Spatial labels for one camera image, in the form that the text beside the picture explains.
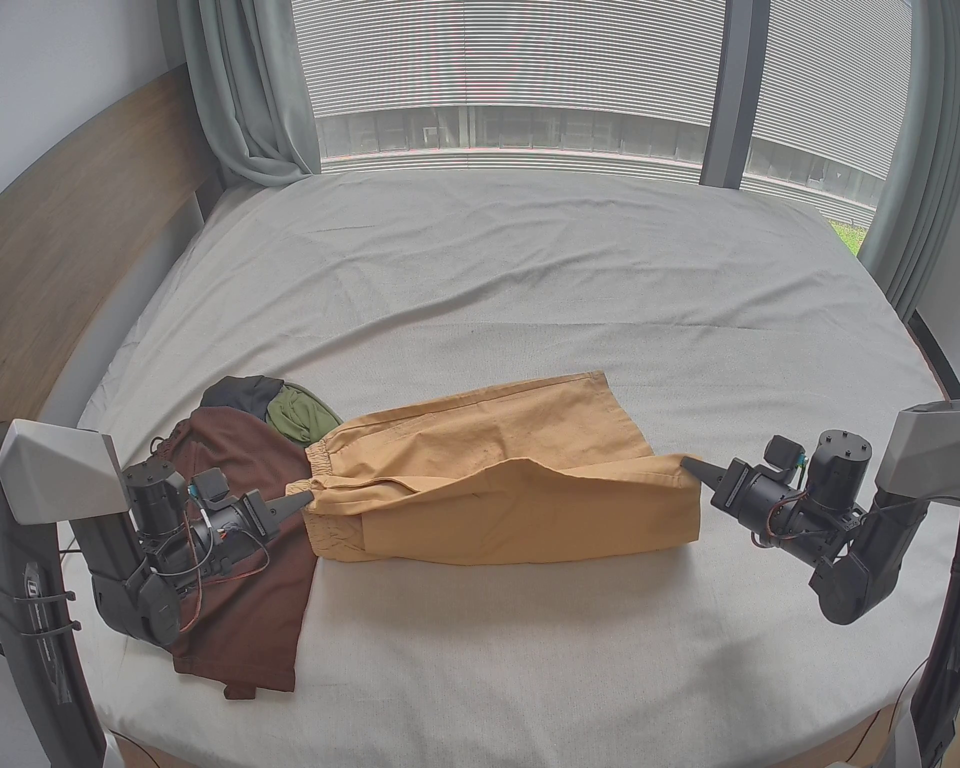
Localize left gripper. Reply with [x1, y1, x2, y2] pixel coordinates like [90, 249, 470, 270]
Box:
[187, 489, 292, 567]

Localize olive green garment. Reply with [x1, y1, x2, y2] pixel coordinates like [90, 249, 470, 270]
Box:
[267, 382, 346, 451]

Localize brown shorts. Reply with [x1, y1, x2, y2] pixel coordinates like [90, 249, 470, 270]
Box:
[146, 406, 324, 702]

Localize window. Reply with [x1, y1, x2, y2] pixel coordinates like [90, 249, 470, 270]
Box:
[285, 0, 920, 234]

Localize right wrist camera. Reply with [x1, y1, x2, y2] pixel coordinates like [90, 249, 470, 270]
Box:
[763, 435, 808, 481]

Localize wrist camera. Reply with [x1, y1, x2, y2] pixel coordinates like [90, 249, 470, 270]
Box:
[763, 435, 808, 481]
[189, 468, 231, 505]

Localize bed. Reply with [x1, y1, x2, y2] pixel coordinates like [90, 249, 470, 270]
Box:
[0, 63, 960, 768]

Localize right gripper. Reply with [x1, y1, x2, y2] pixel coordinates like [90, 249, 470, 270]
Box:
[707, 457, 815, 552]

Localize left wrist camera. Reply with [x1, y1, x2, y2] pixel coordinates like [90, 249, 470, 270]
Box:
[189, 468, 231, 505]

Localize black garment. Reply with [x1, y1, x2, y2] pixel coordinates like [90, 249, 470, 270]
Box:
[202, 375, 286, 421]

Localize tan shorts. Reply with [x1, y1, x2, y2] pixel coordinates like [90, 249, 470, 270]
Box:
[300, 369, 702, 567]

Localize grey-green curtain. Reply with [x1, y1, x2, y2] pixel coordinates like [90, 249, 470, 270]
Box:
[858, 0, 960, 324]
[176, 0, 325, 189]

